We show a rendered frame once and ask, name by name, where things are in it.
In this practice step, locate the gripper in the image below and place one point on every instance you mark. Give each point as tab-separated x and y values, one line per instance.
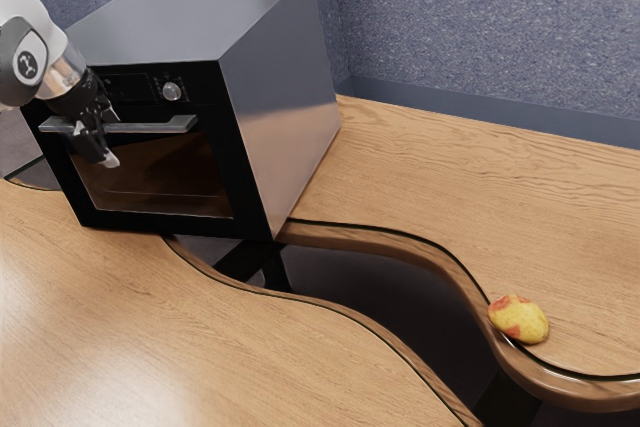
80	94

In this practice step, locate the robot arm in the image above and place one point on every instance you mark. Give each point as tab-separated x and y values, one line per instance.
30	37

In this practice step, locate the black oven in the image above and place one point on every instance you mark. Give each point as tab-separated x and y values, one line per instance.
200	112

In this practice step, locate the yellow red fruit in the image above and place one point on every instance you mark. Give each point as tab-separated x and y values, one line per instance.
517	319

